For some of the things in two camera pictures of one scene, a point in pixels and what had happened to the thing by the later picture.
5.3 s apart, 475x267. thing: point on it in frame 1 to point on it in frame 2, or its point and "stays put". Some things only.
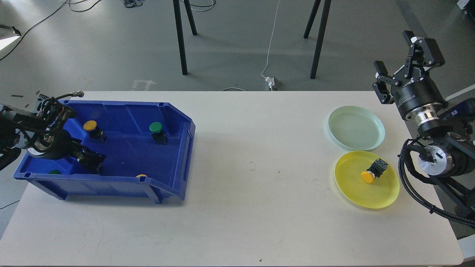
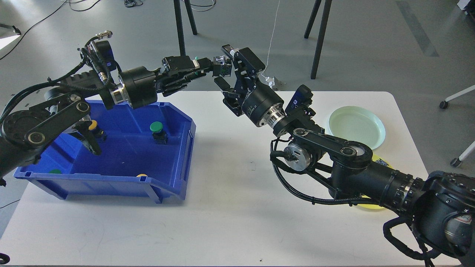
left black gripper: [56, 144] to [139, 87]
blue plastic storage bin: [147, 145] stays put
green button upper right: [159, 136] stays put
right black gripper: [425, 53] to [261, 104]
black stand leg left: [177, 12] stays put
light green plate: [356, 128] stays put
